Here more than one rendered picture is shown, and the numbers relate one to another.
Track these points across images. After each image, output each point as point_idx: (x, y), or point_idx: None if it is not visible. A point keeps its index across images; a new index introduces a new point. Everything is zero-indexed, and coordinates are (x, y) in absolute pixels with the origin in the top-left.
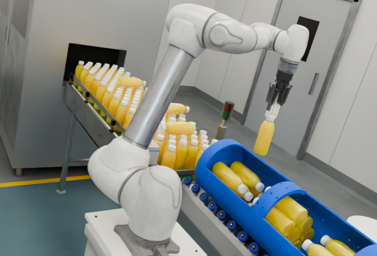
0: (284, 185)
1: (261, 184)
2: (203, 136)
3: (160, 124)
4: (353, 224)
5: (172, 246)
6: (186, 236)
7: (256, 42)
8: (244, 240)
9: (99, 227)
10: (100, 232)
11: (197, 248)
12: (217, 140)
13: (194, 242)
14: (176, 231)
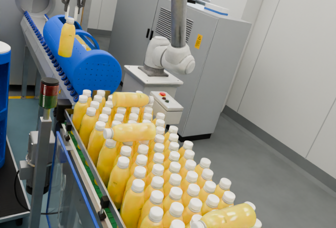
0: (85, 32)
1: None
2: (96, 102)
3: (153, 99)
4: (0, 50)
5: (142, 66)
6: (132, 71)
7: None
8: None
9: (175, 77)
10: (173, 76)
11: (128, 67)
12: (80, 96)
13: (128, 69)
14: (137, 73)
